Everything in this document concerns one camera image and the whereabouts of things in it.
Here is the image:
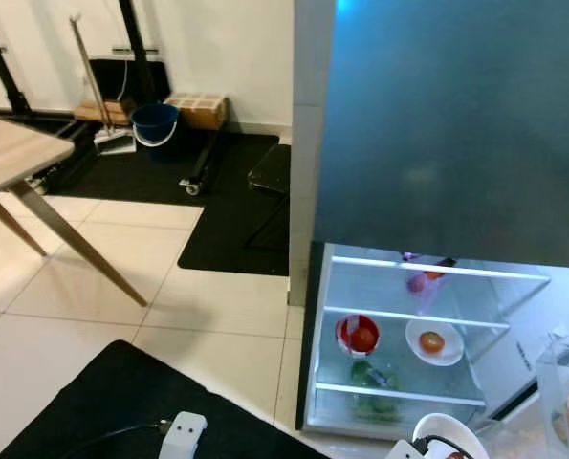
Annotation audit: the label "orange red tomato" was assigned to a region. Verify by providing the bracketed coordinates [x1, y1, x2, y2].
[419, 331, 446, 355]

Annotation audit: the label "grey fridge door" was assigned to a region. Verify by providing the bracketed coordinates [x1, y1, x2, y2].
[461, 273, 569, 426]

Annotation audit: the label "grey fridge body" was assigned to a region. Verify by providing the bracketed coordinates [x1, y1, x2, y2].
[295, 239, 569, 443]

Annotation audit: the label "glass fridge shelf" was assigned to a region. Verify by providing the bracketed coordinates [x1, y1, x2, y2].
[330, 254, 553, 283]
[311, 382, 488, 409]
[322, 306, 513, 332]

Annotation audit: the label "dark fridge upper door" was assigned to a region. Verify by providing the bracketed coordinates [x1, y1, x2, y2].
[313, 0, 569, 269]

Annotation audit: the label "clear fridge door bin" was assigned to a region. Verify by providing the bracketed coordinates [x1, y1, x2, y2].
[536, 339, 569, 456]

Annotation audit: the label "light wooden table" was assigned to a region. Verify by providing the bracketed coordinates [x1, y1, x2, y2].
[0, 114, 149, 309]

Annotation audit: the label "black floor mat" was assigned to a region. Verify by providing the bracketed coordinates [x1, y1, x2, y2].
[26, 113, 293, 278]
[0, 339, 328, 459]

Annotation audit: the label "black pole stand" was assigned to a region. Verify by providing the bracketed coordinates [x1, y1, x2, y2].
[0, 8, 36, 118]
[117, 0, 161, 104]

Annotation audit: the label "low wooden box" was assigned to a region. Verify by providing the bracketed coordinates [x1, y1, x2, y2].
[74, 99, 132, 126]

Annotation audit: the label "white headed floor mop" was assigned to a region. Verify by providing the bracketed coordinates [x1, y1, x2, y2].
[69, 13, 138, 157]

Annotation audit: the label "black flat panel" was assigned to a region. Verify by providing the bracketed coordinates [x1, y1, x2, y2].
[88, 57, 172, 106]

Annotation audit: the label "blue bucket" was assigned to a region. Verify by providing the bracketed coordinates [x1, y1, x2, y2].
[130, 101, 181, 160]

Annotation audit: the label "black wheeled base bar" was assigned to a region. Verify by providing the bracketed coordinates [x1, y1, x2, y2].
[179, 124, 228, 198]

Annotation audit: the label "cardboard box with grid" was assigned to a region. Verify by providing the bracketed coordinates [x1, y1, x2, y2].
[164, 92, 230, 132]

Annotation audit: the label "black folding stool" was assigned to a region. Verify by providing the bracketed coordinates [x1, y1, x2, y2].
[244, 142, 293, 251]

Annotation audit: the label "red and white bowl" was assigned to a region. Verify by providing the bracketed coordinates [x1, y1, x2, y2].
[334, 313, 382, 360]

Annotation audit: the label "deep red tomato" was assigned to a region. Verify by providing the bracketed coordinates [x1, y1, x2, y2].
[350, 326, 381, 354]

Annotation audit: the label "green leafy vegetables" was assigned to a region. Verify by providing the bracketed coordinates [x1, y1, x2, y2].
[346, 360, 405, 422]

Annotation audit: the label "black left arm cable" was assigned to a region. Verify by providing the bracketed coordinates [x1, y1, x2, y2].
[56, 421, 175, 459]

